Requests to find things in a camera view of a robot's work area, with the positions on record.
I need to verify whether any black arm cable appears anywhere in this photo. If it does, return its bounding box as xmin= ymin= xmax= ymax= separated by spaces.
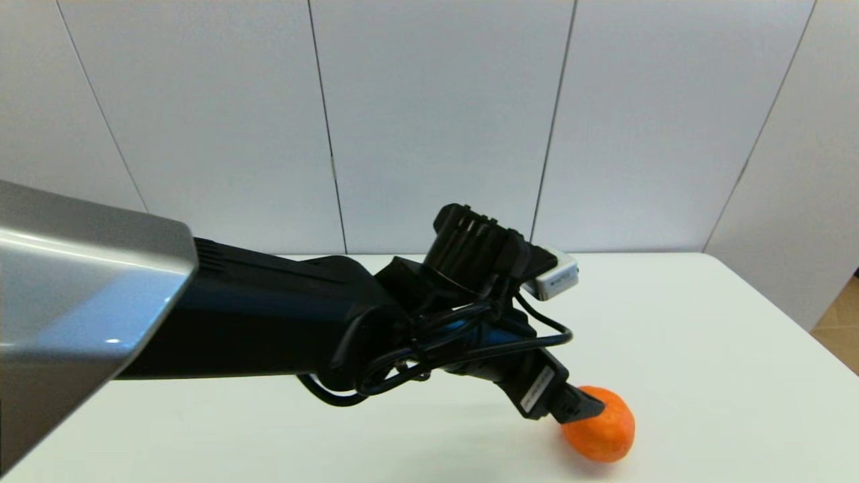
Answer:
xmin=295 ymin=292 xmax=574 ymax=409

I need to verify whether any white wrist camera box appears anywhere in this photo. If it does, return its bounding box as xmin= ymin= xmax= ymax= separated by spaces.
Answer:
xmin=522 ymin=248 xmax=579 ymax=301

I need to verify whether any orange fruit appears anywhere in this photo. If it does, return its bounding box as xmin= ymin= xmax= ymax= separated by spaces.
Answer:
xmin=560 ymin=386 xmax=636 ymax=464

